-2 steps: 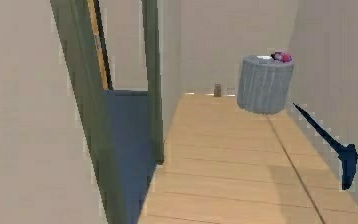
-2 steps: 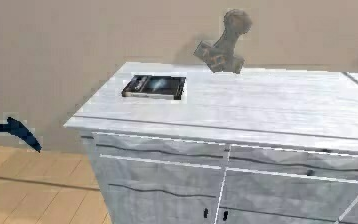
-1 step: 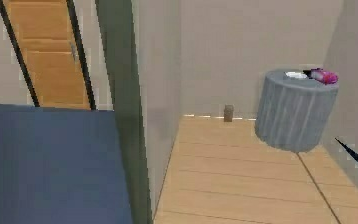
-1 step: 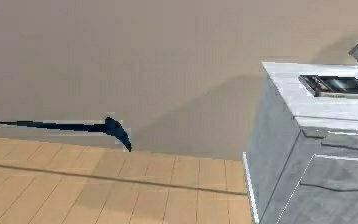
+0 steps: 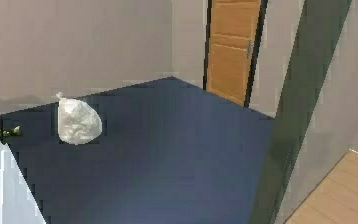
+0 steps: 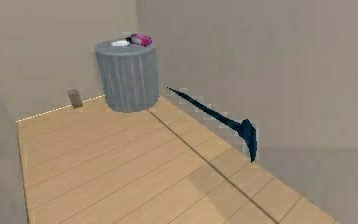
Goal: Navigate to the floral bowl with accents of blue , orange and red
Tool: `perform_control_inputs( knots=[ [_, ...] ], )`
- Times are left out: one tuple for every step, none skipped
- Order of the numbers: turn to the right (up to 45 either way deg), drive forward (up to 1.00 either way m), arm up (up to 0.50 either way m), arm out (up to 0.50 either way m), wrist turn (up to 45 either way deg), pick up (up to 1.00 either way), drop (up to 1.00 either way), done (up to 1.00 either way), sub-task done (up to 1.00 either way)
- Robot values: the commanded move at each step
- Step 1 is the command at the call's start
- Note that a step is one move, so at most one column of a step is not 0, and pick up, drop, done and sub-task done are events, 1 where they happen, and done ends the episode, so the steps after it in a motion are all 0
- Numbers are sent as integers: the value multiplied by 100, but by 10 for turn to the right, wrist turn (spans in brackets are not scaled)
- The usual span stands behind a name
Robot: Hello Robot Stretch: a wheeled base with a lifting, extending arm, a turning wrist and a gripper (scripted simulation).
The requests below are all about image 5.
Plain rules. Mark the brown wooden door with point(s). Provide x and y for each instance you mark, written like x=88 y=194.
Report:
x=231 y=50

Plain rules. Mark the white plastic bag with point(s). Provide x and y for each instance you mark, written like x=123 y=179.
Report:
x=77 y=122

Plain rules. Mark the green house plant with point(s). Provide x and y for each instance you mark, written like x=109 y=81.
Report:
x=10 y=132

